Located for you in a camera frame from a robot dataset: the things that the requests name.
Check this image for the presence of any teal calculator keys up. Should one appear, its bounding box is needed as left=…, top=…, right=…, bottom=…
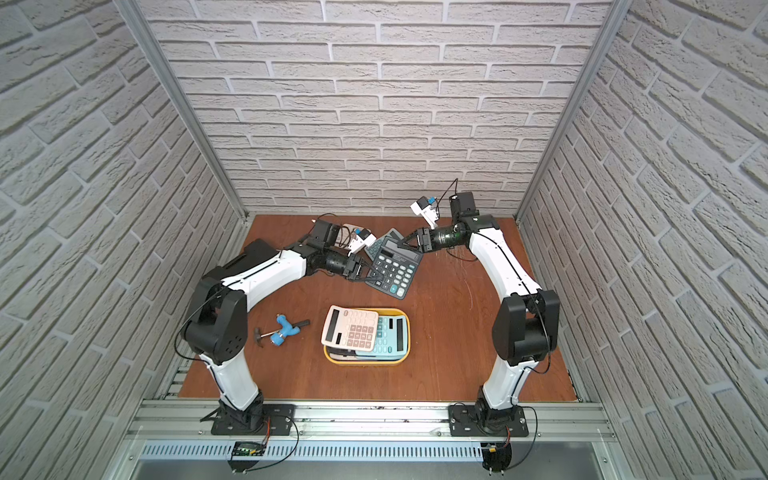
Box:
left=365, top=228, right=403, bottom=259

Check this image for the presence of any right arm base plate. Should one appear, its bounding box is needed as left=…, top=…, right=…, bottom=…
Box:
left=447, top=403, right=529, bottom=438

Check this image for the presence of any left controller board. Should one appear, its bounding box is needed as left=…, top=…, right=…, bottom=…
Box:
left=231, top=441, right=267, bottom=458

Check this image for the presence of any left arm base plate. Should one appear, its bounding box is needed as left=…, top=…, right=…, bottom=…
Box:
left=202, top=401, right=296, bottom=437

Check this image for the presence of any light blue calculator face down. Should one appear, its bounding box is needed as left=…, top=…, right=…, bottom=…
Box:
left=355, top=315, right=409, bottom=361

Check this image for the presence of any aluminium rail frame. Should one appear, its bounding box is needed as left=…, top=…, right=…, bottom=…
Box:
left=105, top=399, right=632, bottom=479

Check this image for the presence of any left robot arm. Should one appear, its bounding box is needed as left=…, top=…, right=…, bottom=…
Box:
left=180, top=239, right=370, bottom=431

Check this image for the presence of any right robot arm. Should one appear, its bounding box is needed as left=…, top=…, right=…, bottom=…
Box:
left=406, top=215, right=560, bottom=434

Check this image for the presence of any pink calculator face down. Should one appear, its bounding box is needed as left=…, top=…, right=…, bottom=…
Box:
left=321, top=305, right=379, bottom=352

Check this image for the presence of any blue handled hammer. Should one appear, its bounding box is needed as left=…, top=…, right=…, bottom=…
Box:
left=254, top=314, right=311, bottom=348

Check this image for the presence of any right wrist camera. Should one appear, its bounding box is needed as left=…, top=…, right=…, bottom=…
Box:
left=410, top=191, right=478, bottom=229

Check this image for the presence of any black calculator face down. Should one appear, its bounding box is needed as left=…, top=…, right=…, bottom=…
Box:
left=365, top=239, right=423, bottom=300

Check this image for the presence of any yellow storage tray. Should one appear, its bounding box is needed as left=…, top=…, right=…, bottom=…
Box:
left=323, top=308, right=411, bottom=366

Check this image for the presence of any black tool case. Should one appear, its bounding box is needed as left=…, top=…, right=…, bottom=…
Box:
left=200, top=239, right=278, bottom=289

